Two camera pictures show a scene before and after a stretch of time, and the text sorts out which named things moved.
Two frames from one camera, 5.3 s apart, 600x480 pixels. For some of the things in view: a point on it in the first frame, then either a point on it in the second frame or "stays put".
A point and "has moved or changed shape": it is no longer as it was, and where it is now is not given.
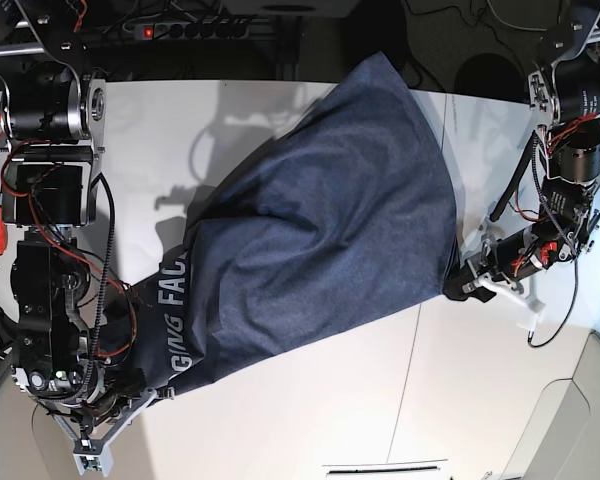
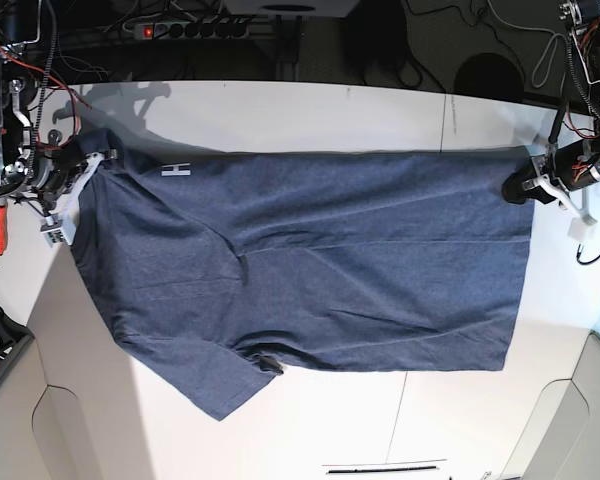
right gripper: [508, 257] to [573, 164]
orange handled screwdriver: [0, 231] stays put
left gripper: [104, 391] to [58, 172]
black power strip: [190, 31] stays put
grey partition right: [574, 430] stays put
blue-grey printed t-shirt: [336, 210] has moved or changed shape
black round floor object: [490, 75] stays put
